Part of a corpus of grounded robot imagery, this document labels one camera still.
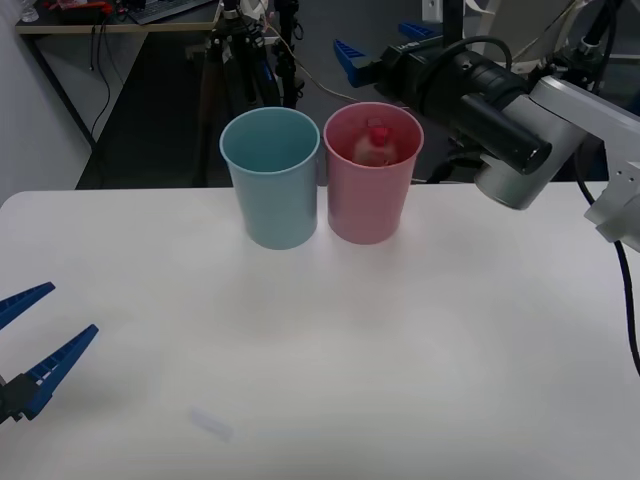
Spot black keyboard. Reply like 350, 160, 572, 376
126, 0, 214, 27

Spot pink plastic bin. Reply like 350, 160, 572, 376
321, 101, 425, 247

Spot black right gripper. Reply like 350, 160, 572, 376
333, 20, 452, 110

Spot black tripod with blue stickers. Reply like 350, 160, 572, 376
423, 0, 627, 185

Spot black hanging cable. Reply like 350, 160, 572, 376
88, 22, 112, 147

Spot beige cable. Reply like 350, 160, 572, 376
259, 14, 401, 109

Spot pale blue plastic bin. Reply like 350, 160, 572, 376
218, 106, 322, 252

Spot clear bottle with red cap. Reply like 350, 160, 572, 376
351, 125, 399, 168

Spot black camera tripod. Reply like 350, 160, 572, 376
185, 0, 307, 189

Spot desk with wooden edge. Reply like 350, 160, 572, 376
14, 0, 225, 151

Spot red tool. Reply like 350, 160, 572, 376
41, 0, 112, 16

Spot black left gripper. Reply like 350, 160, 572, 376
0, 281, 100, 427

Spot white office chair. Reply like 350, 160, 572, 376
448, 0, 586, 151

